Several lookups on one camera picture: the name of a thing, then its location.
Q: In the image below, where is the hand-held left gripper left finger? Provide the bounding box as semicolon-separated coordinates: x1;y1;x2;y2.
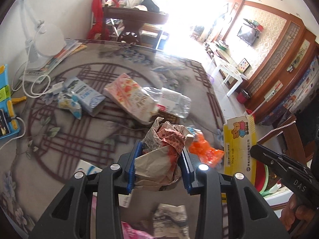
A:
29;141;144;239

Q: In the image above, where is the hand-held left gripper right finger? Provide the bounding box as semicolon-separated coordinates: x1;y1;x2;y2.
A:
178;148;291;239

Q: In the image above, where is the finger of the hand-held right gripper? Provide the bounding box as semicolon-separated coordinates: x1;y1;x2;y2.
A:
250;143;289;172

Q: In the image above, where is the brown paper bag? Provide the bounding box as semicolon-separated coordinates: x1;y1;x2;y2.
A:
135;117;193;192

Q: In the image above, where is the yellow cardboard box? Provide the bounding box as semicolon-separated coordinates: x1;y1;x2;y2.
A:
223;115;258;202

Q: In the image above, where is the blue white toothpaste box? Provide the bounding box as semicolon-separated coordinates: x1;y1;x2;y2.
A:
63;77;106;117

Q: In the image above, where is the person's right hand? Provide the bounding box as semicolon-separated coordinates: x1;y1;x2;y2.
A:
279;194;319;232

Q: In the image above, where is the orange plastic wrapper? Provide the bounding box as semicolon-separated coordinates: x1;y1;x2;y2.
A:
187;127;225;168

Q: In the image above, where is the red basin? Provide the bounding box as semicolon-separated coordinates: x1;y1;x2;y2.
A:
254;166;270;195

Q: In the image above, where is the green basin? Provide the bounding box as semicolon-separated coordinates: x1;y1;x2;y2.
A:
259;174;283;198

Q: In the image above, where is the brown wooden chair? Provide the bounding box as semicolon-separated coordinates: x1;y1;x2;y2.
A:
274;122;308;166

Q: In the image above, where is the dark brown box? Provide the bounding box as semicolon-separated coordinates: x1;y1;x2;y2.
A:
156;108;185;128

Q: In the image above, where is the white blue tissue pack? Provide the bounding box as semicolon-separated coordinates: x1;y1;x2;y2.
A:
75;159;103;176

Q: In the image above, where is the crumpled printed paper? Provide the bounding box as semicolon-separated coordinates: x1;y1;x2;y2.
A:
152;203;191;239

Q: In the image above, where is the pink strawberry carton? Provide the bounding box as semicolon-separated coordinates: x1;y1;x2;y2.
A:
103;73;160;125

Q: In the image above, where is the red bin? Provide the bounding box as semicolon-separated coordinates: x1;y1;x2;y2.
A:
236;90;250;104

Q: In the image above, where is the colourful printed board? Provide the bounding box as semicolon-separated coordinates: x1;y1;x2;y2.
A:
259;55;319;126

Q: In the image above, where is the clear plastic bottle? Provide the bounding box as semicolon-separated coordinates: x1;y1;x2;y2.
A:
142;87;192;119

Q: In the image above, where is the patterned tablecloth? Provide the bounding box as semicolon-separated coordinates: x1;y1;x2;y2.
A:
0;38;226;239

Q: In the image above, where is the pink plastic packet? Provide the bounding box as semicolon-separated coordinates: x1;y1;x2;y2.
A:
91;194;155;239

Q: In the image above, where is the blue yellow snack wrapper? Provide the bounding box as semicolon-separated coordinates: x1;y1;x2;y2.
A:
58;92;83;120

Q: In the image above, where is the white coffee table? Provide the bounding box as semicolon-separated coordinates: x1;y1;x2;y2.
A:
213;54;244;97

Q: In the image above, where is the framed colourful picture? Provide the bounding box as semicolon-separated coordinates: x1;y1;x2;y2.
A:
237;58;251;73

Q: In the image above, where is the white charger plug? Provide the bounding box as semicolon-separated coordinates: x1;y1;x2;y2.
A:
50;82;66;94

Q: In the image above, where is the stack of booklets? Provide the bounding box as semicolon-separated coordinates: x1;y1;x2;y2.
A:
37;38;88;74

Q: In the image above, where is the dark wooden chair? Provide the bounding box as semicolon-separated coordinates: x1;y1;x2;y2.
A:
102;6;170;49

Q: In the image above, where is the blue toy device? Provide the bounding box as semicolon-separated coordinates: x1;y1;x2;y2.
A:
0;65;22;140

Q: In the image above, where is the white desk lamp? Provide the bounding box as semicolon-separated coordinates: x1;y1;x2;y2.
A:
19;0;67;76

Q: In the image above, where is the red cloth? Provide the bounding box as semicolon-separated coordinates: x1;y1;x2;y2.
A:
87;0;120;40

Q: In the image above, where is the black bag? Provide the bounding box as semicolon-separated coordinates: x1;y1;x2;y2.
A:
140;0;160;13

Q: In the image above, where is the metal spring cord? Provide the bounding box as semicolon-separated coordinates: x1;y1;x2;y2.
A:
258;120;296;143

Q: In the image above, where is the wooden wall panel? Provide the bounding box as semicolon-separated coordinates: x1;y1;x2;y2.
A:
225;0;319;125

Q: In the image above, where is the wall television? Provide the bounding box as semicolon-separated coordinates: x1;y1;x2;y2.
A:
237;25;259;47

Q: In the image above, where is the white charger cable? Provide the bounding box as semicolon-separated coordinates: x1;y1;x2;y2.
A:
14;26;54;98

